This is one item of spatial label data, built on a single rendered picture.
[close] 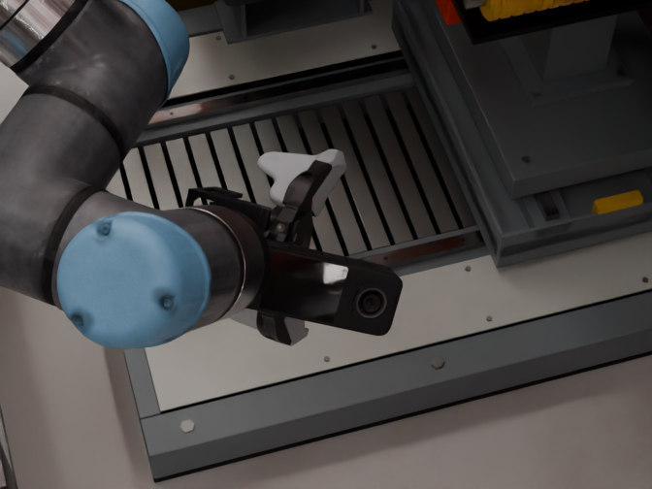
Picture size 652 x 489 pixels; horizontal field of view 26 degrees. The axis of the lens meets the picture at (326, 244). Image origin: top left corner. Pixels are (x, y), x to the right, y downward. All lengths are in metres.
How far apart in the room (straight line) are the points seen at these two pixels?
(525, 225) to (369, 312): 1.09
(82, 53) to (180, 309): 0.19
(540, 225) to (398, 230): 0.23
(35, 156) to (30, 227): 0.05
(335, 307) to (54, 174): 0.22
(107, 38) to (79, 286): 0.18
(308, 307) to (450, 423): 1.08
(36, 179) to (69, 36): 0.10
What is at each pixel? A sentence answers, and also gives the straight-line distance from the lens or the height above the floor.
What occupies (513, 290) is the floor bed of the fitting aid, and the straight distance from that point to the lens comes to 2.05.
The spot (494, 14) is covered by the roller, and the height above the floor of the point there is 0.51.
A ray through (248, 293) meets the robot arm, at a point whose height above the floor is 1.03.
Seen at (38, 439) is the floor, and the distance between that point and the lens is 2.04.
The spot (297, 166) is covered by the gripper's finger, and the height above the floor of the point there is 0.95.
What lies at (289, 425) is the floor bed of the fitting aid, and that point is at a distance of 1.93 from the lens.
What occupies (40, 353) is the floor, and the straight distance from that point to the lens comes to 2.11.
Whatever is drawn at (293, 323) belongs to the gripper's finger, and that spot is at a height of 0.88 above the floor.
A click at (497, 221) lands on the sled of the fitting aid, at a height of 0.17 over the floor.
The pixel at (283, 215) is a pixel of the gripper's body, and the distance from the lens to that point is 0.98.
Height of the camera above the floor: 1.77
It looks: 54 degrees down
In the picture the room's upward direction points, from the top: straight up
